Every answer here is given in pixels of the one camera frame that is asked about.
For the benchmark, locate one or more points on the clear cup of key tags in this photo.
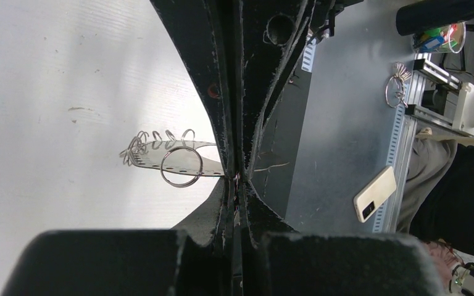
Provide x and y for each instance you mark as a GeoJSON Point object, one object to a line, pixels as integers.
{"type": "Point", "coordinates": [446, 39]}

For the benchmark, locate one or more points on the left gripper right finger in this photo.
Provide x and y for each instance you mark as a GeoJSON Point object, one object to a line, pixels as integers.
{"type": "Point", "coordinates": [277, 260]}

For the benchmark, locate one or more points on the white smartphone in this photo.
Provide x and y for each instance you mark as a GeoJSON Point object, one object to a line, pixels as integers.
{"type": "Point", "coordinates": [374, 194]}

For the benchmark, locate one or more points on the aluminium rail frame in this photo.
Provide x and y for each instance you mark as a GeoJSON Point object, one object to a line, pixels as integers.
{"type": "Point", "coordinates": [428, 96]}

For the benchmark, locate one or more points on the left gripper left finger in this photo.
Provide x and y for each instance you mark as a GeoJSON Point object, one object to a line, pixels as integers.
{"type": "Point", "coordinates": [192, 258]}

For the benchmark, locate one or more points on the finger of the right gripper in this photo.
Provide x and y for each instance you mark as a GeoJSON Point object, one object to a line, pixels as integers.
{"type": "Point", "coordinates": [271, 38]}
{"type": "Point", "coordinates": [195, 30]}

